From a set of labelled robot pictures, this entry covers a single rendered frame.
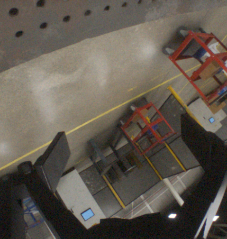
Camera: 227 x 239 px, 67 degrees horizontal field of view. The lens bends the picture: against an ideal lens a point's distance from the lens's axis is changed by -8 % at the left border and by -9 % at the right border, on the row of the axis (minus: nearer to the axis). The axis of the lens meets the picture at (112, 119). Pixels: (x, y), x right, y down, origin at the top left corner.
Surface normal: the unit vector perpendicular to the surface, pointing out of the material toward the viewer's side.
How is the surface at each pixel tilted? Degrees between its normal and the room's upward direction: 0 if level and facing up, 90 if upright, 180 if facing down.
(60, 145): 64
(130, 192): 91
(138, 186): 91
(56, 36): 0
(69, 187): 90
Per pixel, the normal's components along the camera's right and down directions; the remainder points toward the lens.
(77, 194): 0.17, -0.41
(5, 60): 0.55, 0.80
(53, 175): 0.99, -0.15
